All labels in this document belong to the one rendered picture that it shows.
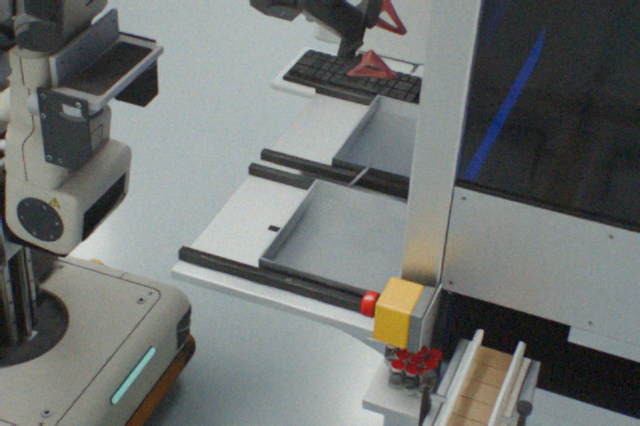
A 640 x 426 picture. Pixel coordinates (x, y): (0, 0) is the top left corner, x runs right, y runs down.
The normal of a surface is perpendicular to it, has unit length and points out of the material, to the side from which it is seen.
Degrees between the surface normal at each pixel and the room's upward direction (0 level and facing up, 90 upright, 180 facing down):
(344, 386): 0
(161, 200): 0
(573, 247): 90
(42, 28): 123
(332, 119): 0
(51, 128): 90
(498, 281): 90
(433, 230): 90
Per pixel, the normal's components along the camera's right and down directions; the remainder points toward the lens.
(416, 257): -0.37, 0.54
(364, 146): 0.05, -0.80
